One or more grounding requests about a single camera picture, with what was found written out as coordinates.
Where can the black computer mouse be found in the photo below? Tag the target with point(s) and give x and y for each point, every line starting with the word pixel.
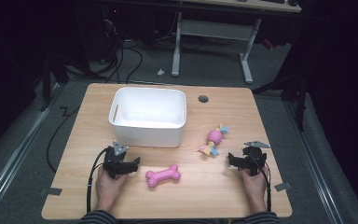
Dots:
pixel 292 2

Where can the black metal stand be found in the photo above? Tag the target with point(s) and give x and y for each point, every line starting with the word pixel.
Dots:
pixel 300 99
pixel 46 84

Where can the person's left hand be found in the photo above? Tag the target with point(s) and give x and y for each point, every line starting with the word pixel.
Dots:
pixel 108 188

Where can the grey tape piece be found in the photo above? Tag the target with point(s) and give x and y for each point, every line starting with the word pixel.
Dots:
pixel 52 191
pixel 282 186

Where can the person's right hand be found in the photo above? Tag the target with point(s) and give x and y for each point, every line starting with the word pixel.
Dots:
pixel 254 185

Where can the white plastic storage bin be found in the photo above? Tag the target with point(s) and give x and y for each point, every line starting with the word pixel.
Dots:
pixel 149 137

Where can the pink rubber bone toy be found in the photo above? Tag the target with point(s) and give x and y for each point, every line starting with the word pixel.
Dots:
pixel 163 176

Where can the white paper scrap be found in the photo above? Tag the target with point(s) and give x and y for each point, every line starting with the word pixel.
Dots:
pixel 160 72

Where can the black keyboard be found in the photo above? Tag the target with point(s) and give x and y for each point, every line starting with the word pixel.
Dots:
pixel 272 1

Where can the red object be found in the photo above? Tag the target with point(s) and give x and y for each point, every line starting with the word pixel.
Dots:
pixel 267 44

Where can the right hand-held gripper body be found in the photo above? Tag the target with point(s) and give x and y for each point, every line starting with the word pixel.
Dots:
pixel 254 157

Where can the white-legged wooden desk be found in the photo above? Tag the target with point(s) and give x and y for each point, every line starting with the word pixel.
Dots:
pixel 217 29

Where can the metal floor rail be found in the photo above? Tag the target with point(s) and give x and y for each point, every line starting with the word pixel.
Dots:
pixel 15 152
pixel 313 161

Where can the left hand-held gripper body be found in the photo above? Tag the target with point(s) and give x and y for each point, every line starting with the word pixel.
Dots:
pixel 111 163

